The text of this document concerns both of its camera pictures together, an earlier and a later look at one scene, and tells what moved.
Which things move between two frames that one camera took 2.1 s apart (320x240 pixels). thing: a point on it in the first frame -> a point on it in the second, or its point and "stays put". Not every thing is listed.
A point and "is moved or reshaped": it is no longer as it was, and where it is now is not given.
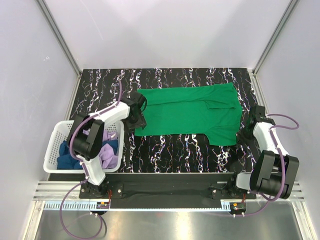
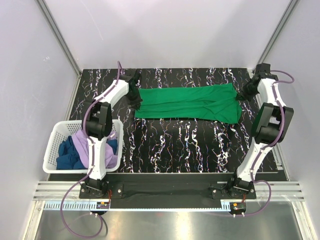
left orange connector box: (104, 205) stays put
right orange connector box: (238, 206) stays put
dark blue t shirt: (65, 160) stays put
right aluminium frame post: (288, 14) stays put
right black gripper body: (245, 135) -> (248, 91)
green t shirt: (214, 109) is moved or reshaped
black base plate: (164, 187) stays put
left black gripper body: (134, 122) -> (133, 97)
